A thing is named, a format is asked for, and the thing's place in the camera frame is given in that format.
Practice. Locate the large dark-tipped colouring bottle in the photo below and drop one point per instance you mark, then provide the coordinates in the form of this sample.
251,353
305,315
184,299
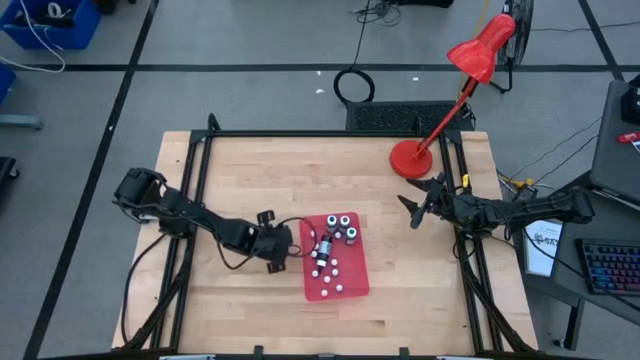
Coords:
345,221

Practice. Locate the white printed paper sheet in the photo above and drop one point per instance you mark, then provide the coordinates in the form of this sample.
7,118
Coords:
542,255

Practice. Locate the black floor fan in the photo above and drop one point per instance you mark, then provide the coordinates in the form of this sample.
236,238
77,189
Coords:
524,35

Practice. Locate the dark grey side desk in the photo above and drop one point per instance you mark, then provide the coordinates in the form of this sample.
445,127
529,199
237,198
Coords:
615,160

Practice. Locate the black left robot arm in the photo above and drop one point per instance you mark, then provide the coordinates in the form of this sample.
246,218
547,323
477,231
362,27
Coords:
200,220

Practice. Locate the blue plastic floor bin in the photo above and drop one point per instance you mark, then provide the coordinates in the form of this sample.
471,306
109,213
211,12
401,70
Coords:
5,82
75,35

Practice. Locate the black equipment box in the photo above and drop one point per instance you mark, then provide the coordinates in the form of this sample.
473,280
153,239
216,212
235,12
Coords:
632,100

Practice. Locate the grey metal table foot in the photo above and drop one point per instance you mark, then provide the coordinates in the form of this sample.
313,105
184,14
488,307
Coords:
20,121

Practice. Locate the large blue-tipped colouring bottle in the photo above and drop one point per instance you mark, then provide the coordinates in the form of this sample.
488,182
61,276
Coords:
331,221

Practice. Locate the black backlit keyboard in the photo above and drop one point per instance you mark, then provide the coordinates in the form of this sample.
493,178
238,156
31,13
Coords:
607,265

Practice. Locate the red desk lamp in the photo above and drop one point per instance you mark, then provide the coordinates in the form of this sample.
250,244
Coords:
411,159

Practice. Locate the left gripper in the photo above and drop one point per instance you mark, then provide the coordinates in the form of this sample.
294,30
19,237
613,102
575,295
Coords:
272,242

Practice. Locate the black aluminium table frame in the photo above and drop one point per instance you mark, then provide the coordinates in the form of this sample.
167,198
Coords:
325,133

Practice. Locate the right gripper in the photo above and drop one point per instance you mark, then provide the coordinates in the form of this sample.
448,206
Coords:
450,205

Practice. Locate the large green colouring bottle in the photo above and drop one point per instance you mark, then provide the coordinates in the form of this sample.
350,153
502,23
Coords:
351,233

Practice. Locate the red marker pen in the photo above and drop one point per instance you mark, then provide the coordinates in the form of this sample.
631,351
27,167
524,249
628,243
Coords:
629,137

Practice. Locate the black perforated floor mat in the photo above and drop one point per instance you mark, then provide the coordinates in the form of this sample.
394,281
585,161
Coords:
400,116

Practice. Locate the pink translucent plastic bin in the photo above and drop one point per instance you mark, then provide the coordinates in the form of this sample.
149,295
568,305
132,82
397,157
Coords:
355,270

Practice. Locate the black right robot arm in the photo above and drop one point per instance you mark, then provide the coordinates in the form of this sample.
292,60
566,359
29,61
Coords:
540,210

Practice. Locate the yellow power plug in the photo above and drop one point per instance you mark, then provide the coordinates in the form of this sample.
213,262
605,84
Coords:
520,183

